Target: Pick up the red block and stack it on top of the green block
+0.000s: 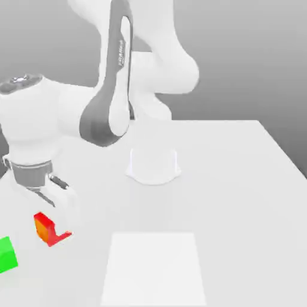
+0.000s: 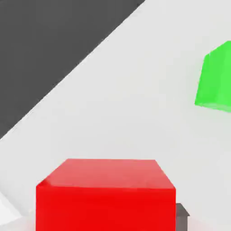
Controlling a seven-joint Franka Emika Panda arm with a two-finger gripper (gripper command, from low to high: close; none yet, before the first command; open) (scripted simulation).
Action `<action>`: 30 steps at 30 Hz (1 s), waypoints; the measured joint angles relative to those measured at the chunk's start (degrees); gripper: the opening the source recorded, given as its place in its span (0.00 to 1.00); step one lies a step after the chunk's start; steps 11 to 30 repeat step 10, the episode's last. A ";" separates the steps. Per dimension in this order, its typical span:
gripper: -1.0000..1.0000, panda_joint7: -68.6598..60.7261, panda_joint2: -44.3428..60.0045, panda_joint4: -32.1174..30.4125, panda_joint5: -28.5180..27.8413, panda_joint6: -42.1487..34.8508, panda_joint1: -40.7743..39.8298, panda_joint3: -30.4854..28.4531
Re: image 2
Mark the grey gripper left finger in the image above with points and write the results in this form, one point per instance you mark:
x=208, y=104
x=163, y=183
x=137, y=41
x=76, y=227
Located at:
x=10, y=216

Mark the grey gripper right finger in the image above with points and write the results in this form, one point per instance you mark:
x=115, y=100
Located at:
x=182, y=219

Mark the small red cube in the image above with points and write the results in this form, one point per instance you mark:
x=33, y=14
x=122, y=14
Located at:
x=105, y=205

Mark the small green cube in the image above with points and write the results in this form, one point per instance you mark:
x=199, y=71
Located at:
x=215, y=77

